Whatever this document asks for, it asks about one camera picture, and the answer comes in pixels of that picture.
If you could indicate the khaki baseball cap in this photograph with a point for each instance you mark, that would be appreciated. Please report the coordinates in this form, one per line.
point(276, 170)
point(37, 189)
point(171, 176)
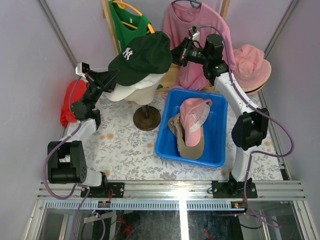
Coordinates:
point(189, 152)

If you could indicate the black cap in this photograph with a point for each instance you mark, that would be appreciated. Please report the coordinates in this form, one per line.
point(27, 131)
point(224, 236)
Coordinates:
point(144, 55)

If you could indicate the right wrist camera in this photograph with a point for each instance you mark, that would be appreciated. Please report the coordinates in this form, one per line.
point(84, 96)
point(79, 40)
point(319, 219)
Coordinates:
point(194, 34)

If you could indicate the grey clothes hanger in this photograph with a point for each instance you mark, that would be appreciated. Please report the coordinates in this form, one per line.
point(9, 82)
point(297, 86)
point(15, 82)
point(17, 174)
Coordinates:
point(187, 5)

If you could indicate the black bucket hat beige brim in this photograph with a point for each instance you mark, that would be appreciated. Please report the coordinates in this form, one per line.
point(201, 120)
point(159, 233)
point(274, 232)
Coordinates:
point(253, 89)

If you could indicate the pink t-shirt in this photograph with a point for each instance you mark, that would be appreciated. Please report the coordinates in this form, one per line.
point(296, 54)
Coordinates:
point(177, 21)

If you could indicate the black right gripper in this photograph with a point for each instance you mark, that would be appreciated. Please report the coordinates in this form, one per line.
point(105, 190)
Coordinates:
point(179, 55)

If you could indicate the red cloth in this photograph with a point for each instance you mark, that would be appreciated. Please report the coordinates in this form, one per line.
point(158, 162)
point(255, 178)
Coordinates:
point(74, 92)

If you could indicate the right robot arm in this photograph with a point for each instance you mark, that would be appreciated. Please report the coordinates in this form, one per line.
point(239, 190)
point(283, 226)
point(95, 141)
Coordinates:
point(252, 122)

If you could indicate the pink bucket hat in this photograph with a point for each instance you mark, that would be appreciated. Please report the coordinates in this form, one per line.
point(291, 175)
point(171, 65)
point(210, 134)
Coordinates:
point(255, 90)

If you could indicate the aluminium frame rail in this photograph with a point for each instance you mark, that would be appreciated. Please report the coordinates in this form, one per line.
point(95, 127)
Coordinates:
point(172, 195)

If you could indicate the white baseball cap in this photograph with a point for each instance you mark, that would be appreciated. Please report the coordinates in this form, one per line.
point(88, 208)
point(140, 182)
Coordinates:
point(121, 92)

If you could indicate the pink baseball cap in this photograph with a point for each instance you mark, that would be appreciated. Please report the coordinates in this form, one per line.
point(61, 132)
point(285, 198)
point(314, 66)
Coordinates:
point(193, 114)

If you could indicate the beige mannequin head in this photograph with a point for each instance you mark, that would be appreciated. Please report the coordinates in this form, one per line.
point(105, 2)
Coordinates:
point(143, 96)

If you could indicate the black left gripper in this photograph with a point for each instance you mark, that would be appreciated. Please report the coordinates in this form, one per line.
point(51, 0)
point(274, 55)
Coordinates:
point(94, 81)

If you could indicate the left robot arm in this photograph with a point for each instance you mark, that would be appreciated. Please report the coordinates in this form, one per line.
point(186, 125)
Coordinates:
point(66, 162)

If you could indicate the green tank top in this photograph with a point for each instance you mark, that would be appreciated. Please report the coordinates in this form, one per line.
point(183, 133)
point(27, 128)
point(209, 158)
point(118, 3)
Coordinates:
point(125, 39)

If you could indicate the wooden clothes rack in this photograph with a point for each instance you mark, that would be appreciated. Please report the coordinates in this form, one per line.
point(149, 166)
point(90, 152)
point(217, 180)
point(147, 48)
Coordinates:
point(170, 78)

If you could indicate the yellow clothes hanger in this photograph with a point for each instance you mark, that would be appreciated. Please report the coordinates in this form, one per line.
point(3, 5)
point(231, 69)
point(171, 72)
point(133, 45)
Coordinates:
point(128, 21)

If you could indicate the blue plastic bin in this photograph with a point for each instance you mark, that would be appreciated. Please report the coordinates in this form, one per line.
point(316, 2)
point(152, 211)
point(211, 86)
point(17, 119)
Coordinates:
point(215, 127)

